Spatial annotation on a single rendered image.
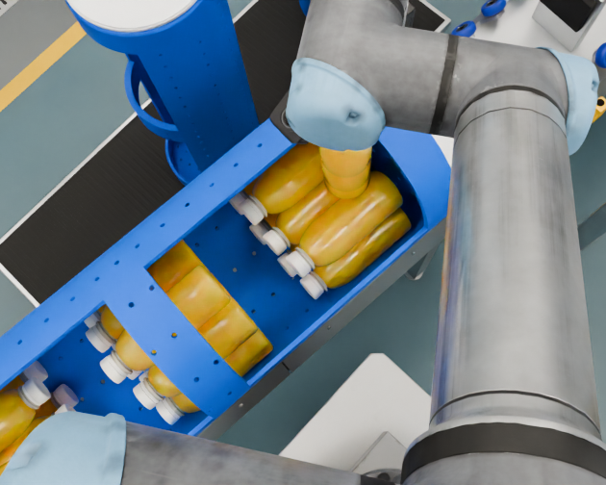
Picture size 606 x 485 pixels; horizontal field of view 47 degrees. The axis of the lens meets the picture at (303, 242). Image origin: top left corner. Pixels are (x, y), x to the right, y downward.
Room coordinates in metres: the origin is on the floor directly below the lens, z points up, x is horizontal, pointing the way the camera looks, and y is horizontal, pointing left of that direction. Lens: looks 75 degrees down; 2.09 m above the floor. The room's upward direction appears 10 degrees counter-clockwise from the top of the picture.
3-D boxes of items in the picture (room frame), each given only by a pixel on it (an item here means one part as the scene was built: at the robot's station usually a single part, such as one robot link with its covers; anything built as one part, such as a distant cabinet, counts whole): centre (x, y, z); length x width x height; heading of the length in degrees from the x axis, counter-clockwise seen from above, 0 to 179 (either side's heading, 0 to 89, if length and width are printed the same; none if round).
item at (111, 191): (0.91, 0.17, 0.07); 1.50 x 0.52 x 0.15; 127
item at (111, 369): (0.13, 0.28, 1.14); 0.04 x 0.02 x 0.04; 31
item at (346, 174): (0.34, -0.08, 1.21); 0.07 x 0.07 x 0.17
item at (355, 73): (0.25, -0.07, 1.60); 0.11 x 0.11 x 0.08; 68
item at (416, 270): (0.42, -0.32, 0.31); 0.06 x 0.06 x 0.63; 31
